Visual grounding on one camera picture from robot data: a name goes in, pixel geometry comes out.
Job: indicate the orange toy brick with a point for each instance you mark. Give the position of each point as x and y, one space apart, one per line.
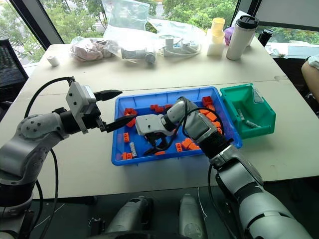
195 147
187 143
134 113
179 147
160 109
204 112
129 156
220 130
217 124
211 116
126 137
168 106
124 156
211 107
130 123
154 107
128 111

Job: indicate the blue plastic bin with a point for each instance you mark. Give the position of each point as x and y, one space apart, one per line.
147 139

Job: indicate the silver battery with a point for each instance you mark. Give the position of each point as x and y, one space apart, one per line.
133 150
241 115
253 124

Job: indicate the green plastic bin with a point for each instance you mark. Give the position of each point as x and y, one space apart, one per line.
251 112

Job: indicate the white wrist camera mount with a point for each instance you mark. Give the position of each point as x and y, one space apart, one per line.
76 99
149 123

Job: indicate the clear bag with white adapter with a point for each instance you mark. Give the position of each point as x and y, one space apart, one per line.
179 37

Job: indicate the white plastic container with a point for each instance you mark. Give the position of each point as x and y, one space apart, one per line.
214 44

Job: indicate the black mesh chair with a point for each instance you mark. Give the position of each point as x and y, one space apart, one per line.
11 67

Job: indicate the purple object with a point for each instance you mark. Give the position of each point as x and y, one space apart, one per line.
229 36

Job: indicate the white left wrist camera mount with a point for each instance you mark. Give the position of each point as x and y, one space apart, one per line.
76 99

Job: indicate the black window frame post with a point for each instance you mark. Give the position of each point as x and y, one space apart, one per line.
37 22

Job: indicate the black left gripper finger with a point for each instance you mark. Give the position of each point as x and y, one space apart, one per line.
119 122
109 94

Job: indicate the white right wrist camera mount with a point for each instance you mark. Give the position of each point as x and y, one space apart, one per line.
149 123

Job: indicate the small white roll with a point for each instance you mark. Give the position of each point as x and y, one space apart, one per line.
53 61

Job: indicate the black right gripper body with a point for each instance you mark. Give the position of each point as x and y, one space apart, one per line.
157 136

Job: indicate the grey rounded robot leg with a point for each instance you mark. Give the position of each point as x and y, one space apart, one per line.
190 216
129 216

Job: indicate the black bottle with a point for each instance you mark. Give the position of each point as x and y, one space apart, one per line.
264 36

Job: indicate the clear bag with grey cylinder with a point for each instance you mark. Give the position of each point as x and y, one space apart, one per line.
129 27

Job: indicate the white tumbler with black lid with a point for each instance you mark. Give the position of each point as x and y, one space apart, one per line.
239 39

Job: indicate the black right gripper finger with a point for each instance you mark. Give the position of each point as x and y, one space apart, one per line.
165 145
152 149

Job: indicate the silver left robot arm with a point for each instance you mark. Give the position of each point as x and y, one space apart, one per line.
27 147

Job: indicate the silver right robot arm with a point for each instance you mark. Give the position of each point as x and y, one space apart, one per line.
249 189

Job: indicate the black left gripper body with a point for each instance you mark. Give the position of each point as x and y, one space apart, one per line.
91 120

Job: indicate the plastic bag with pink cloth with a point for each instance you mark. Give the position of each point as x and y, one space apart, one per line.
89 51

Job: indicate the yellow plastic cup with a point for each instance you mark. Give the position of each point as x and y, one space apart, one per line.
218 24

